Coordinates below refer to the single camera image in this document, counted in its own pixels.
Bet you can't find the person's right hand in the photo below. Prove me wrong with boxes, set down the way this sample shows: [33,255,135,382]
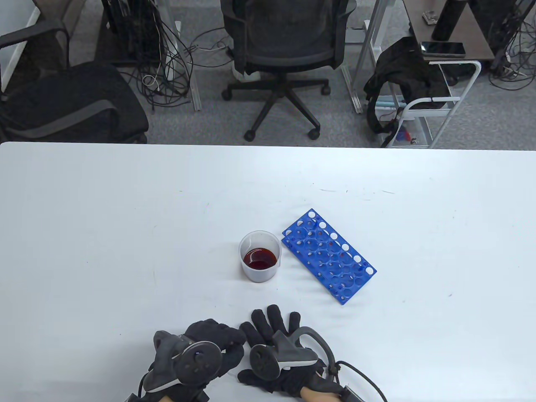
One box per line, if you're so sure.
[237,304,331,398]

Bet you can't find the person's left hand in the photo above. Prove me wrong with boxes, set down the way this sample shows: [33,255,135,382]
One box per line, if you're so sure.
[142,319,247,402]

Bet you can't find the dark red liquid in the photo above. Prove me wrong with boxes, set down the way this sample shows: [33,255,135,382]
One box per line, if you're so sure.
[243,248,278,271]

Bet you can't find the person's right forearm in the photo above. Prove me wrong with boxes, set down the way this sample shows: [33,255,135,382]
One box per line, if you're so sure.
[301,386,345,402]

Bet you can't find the grey left hand controller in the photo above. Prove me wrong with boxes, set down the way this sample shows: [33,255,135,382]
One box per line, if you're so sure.
[147,330,223,393]

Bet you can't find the grey hand controller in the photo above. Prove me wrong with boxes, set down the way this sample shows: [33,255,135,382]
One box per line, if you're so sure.
[147,330,223,393]
[250,327,338,381]

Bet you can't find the grey right hand controller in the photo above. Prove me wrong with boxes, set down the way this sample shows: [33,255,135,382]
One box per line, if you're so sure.
[250,327,338,381]

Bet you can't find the translucent plastic beaker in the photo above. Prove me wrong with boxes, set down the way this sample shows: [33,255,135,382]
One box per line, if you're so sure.
[239,230,282,283]

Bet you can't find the blue test tube rack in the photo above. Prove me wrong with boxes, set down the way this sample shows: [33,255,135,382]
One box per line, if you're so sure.
[281,209,377,306]

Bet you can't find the blue and red item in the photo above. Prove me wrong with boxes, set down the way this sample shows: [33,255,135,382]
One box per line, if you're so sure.
[395,126,418,145]

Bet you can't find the white desk leg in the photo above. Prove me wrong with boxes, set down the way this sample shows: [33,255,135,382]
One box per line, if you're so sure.
[159,0,203,112]

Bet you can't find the black padded office chair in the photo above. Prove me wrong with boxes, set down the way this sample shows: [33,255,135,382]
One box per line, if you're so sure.
[0,19,150,144]

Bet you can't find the black mesh office chair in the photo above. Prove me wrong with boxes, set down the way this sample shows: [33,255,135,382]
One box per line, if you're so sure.
[221,0,358,142]

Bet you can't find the black bag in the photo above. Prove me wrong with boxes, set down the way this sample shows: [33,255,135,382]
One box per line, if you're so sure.
[363,37,454,136]

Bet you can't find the black computer tower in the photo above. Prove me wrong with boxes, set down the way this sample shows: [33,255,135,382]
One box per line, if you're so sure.
[102,0,163,64]

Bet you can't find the white metal cart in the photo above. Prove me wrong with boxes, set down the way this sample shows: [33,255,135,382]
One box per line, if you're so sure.
[375,60,482,149]

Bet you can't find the black smartphone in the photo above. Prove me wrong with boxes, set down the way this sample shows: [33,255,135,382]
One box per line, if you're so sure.
[420,41,466,58]

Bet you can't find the dark brown side table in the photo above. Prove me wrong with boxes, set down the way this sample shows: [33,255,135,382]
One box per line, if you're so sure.
[403,0,496,63]

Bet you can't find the black bottle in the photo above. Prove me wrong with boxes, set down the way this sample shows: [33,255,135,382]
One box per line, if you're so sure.
[431,0,466,41]

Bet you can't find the black glove cable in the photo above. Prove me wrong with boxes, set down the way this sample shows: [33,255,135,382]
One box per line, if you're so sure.
[335,360,388,402]
[126,371,151,402]

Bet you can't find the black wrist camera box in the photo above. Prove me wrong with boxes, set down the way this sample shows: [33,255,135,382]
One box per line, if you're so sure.
[340,386,367,402]

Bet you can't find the white metal desk frame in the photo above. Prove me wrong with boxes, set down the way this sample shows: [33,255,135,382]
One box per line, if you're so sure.
[341,0,405,114]

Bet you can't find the tangled black cables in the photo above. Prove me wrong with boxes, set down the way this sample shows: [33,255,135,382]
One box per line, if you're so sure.
[119,8,237,113]
[488,0,536,90]

